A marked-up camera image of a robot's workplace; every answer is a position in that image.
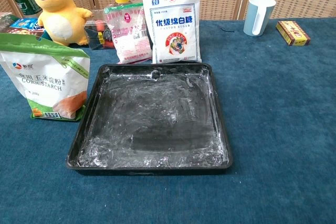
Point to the white castor sugar bag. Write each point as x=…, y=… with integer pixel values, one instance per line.
x=173, y=24

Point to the dark tea bottle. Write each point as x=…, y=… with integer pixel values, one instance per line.
x=6, y=22

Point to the yellow red small box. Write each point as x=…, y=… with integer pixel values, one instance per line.
x=292, y=33

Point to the yellow plush dinosaur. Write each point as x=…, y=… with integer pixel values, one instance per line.
x=60, y=11

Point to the light blue cup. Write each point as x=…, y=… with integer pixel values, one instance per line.
x=256, y=16

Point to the blue cookie box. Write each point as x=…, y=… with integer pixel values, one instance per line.
x=23, y=23

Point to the black baking tray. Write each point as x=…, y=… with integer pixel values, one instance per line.
x=157, y=119

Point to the green white snack bag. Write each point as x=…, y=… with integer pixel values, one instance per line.
x=44, y=77

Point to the pink snack packet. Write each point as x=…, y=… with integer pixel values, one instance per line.
x=128, y=37

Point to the blue table cloth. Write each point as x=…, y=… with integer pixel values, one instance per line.
x=275, y=129

